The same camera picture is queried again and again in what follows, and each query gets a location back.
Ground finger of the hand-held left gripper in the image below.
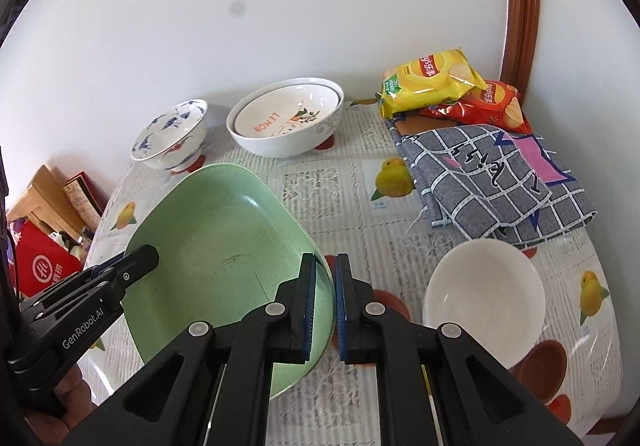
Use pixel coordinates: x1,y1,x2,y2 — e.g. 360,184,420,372
75,245,161,299

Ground red chip bag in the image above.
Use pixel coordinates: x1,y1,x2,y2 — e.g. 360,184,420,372
420,80,533,135

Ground grey checked cloth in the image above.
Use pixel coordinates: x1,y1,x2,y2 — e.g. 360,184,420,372
397,125,598,247

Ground red paper bag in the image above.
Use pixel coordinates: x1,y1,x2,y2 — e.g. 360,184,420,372
10,221,83,299

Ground blue and white porcelain bowl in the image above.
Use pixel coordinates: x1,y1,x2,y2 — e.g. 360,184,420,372
131,99,209,171

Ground person's left hand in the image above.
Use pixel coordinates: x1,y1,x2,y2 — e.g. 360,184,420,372
24,360,95,445

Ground light wooden box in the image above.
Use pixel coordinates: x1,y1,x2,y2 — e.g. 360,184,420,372
7,165,86,241

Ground dark red box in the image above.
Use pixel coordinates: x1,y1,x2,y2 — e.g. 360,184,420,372
62,172,111,231

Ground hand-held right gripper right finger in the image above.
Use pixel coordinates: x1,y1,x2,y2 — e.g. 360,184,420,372
334,253,586,446

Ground yellow chip bag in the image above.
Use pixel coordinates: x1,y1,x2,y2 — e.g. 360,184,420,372
378,48,487,121

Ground white orange-print bowl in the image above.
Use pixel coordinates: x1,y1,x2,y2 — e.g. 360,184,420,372
235,84,341,139

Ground fruit-print tablecloth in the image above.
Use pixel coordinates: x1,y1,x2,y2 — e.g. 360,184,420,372
75,96,626,446

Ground large white grey-patterned bowl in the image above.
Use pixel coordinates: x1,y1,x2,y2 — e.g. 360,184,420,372
226,78,346,158

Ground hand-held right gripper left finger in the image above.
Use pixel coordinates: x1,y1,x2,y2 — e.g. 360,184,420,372
65,253,318,446

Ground green speckled plate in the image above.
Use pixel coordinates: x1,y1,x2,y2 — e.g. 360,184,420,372
121,163,336,401

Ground brown wooden door frame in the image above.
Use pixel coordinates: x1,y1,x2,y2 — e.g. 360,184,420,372
500,0,541,101

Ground plain white bowl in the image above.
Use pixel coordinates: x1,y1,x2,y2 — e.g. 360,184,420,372
422,239,547,371

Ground brown clay dish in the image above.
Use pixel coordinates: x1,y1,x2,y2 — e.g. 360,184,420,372
510,340,569,404

